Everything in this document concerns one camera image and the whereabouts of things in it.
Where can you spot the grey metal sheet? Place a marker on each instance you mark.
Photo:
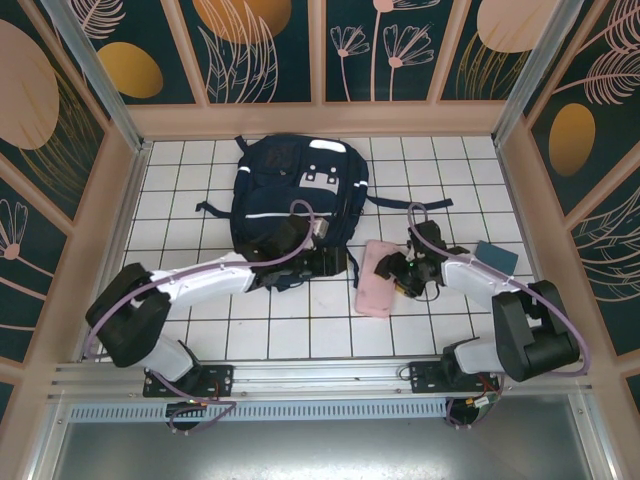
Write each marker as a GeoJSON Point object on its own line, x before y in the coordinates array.
{"type": "Point", "coordinates": [320, 450]}

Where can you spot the navy blue backpack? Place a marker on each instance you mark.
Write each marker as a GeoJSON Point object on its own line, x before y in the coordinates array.
{"type": "Point", "coordinates": [280, 195]}

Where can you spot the pink pencil pouch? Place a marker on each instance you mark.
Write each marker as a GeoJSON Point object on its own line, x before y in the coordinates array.
{"type": "Point", "coordinates": [375, 290]}

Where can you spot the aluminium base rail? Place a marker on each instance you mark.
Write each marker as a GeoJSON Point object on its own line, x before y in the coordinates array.
{"type": "Point", "coordinates": [320, 377]}

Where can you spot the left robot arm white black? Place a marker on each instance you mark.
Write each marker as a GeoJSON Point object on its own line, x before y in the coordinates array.
{"type": "Point", "coordinates": [210, 277]}

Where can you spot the aluminium side frame bar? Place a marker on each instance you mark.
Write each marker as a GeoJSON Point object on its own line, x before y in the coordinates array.
{"type": "Point", "coordinates": [47, 445]}
{"type": "Point", "coordinates": [592, 440]}

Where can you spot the small green circuit board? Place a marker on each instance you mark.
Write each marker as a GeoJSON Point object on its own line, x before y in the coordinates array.
{"type": "Point", "coordinates": [482, 404]}

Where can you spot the aluminium frame post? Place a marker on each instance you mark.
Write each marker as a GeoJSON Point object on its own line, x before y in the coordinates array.
{"type": "Point", "coordinates": [530, 75]}
{"type": "Point", "coordinates": [100, 85]}

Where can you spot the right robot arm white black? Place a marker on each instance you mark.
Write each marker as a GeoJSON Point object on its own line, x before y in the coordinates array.
{"type": "Point", "coordinates": [475, 275]}

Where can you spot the small dark teal notebook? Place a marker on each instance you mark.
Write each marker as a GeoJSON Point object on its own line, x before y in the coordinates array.
{"type": "Point", "coordinates": [497, 255]}

